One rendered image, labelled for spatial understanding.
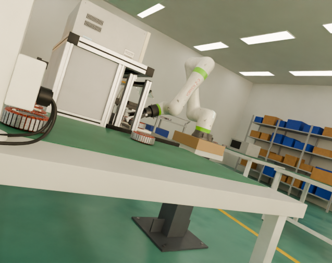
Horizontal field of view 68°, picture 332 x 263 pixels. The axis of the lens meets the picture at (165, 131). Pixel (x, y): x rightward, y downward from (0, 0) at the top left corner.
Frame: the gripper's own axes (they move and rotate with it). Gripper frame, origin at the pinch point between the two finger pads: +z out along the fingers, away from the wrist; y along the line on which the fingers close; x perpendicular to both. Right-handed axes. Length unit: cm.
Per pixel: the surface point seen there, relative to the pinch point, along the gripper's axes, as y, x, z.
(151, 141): -71, 3, 12
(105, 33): -32, 53, 12
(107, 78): -45, 31, 19
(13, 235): -18, -46, 82
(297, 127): 249, -206, -579
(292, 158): 234, -284, -536
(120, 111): -44.6, 14.3, 16.0
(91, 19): -32, 60, 17
